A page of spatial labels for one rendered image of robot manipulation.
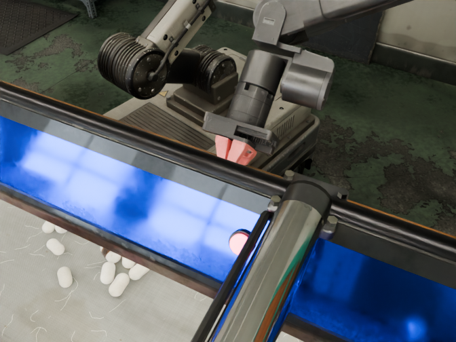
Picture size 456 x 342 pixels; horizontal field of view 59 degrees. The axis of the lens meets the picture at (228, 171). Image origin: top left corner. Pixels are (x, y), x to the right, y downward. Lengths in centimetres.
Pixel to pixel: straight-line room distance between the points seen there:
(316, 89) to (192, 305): 33
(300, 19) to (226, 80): 67
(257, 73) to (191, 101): 69
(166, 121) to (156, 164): 104
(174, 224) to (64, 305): 40
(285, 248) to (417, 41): 235
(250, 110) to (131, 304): 31
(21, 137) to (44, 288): 38
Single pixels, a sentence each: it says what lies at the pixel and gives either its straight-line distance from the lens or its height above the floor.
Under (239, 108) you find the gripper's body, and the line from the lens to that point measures 57.
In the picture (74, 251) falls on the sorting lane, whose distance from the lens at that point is 66.
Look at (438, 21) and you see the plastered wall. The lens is 244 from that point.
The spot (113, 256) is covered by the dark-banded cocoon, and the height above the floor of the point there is 76.
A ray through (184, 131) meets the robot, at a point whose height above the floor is 48.
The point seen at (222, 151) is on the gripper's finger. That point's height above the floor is 88.
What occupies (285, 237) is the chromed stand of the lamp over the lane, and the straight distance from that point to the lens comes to 17.
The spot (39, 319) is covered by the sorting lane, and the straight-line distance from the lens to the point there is 62.
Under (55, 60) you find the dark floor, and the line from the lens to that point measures 267.
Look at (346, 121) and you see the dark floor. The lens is 208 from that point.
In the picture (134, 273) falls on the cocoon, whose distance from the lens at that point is 59.
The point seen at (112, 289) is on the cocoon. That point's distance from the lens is 59.
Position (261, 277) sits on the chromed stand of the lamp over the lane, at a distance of 16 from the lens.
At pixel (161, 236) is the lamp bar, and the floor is 107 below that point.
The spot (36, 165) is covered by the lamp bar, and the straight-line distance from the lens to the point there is 28.
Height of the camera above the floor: 126
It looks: 46 degrees down
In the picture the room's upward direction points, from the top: straight up
